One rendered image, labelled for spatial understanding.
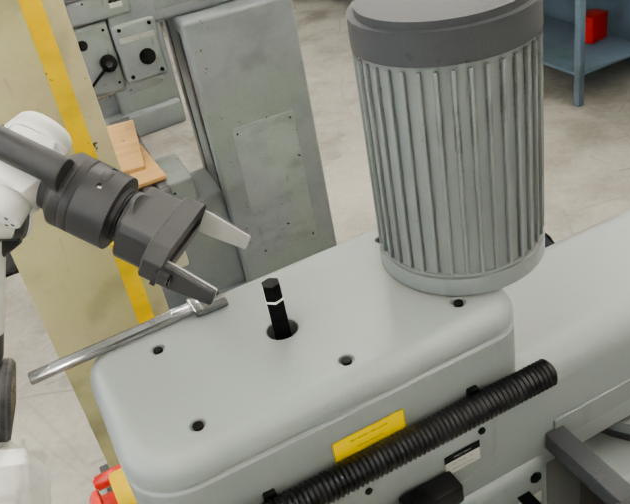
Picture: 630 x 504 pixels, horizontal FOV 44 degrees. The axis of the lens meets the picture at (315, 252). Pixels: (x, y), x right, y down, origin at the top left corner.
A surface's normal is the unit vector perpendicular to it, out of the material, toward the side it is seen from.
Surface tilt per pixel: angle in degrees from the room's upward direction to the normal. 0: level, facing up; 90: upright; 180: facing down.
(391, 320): 0
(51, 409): 0
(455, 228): 90
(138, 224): 30
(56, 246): 90
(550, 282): 0
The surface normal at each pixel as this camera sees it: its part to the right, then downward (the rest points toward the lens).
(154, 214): 0.33, -0.70
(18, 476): 0.51, -0.19
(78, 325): 0.44, 0.43
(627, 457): -0.17, -0.82
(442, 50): -0.17, 0.57
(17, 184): 0.13, -0.29
